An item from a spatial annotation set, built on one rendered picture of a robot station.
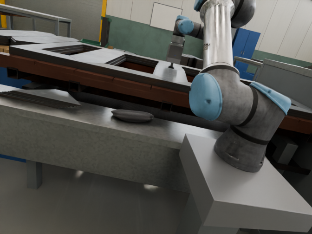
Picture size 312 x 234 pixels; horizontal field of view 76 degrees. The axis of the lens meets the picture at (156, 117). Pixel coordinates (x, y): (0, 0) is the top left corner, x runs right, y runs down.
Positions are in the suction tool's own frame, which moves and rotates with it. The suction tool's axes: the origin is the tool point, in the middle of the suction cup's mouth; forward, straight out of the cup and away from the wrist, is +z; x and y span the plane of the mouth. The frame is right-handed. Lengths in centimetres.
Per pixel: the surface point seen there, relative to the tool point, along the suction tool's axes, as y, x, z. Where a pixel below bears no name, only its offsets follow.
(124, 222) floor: 15, 45, 86
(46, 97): 58, 46, 14
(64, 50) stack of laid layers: 68, -8, 3
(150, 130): 13, 55, 18
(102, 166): 32, 41, 51
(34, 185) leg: 73, 26, 83
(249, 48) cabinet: -462, -736, -41
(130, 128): 22, 55, 18
